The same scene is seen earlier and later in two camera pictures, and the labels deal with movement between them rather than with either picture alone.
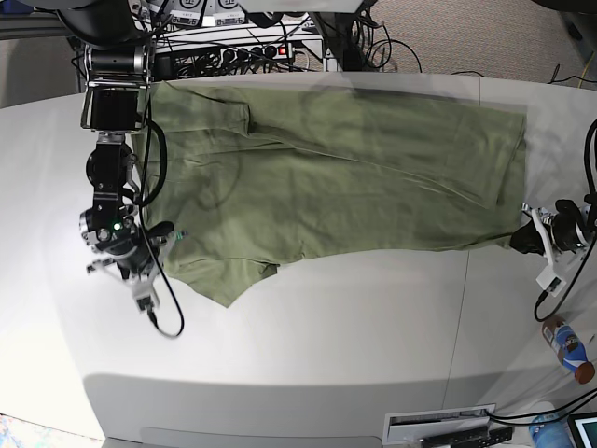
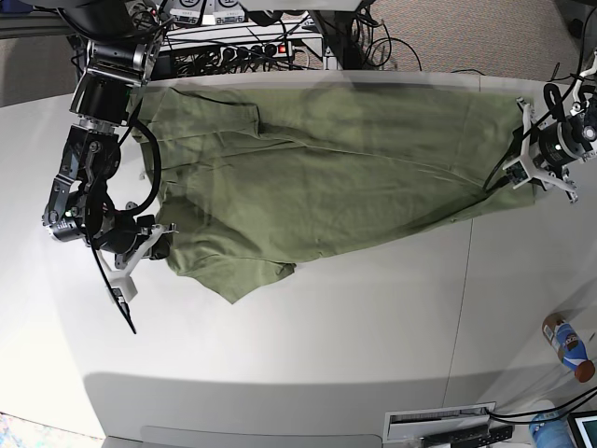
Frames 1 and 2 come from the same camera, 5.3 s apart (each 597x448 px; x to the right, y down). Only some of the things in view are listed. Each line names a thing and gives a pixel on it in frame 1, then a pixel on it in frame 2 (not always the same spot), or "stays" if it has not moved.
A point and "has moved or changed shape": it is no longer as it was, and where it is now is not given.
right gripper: (570, 230) -> (548, 152)
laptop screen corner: (585, 427) stays
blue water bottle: (551, 430) stays
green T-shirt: (251, 171) has moved or changed shape
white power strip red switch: (271, 52) stays
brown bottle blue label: (569, 349) stays
